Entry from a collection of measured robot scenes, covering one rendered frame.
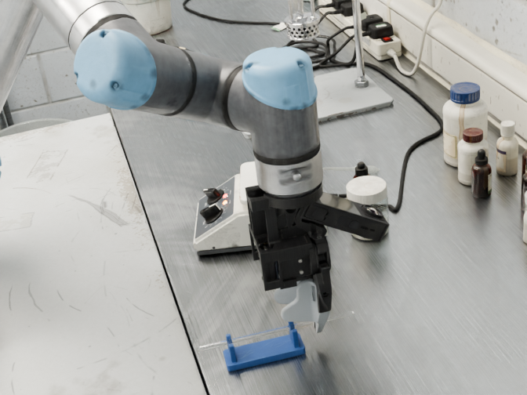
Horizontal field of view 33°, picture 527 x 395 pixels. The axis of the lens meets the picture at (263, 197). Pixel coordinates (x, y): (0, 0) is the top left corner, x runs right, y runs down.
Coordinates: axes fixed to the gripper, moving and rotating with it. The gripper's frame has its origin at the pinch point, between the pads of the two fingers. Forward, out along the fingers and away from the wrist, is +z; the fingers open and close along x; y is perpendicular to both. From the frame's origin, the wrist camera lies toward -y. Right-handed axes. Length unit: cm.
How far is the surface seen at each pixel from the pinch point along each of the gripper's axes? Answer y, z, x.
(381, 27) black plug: -38, -3, -89
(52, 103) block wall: 49, 72, -271
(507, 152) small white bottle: -38.4, -1.4, -29.4
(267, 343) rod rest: 7.1, 2.4, -0.8
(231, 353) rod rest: 12.0, 1.1, 1.3
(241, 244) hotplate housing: 6.0, 1.7, -23.8
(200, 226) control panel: 11.3, 0.0, -28.5
